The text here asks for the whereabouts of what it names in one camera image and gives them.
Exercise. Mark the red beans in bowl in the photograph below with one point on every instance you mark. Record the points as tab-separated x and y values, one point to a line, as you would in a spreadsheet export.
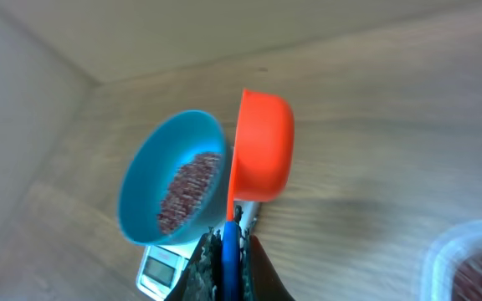
186	191

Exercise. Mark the red measuring scoop blue handle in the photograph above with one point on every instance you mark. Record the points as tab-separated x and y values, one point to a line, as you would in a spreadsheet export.
262	150

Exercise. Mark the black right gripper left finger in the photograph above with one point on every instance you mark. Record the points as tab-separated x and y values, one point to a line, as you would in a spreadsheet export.
202	277

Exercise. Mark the clear plastic container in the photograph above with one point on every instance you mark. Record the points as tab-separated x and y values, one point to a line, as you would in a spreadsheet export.
444	256

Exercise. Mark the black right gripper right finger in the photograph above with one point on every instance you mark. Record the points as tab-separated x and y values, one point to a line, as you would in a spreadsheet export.
259	280

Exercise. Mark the blue bowl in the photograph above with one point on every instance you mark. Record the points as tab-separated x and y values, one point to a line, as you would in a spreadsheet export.
172	144

